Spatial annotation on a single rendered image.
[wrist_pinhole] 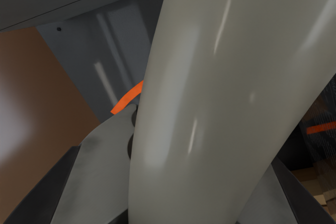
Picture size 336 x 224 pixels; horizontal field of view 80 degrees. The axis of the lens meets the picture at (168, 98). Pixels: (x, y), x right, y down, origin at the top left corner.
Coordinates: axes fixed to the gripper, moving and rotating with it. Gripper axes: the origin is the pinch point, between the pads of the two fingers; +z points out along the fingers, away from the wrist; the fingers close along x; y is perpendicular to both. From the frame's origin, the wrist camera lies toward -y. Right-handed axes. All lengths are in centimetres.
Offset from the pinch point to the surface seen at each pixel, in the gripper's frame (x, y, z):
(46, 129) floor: -73, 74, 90
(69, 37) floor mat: -48, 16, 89
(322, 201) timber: 88, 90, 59
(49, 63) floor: -61, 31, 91
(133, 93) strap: -17, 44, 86
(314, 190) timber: 84, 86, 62
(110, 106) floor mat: -30, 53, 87
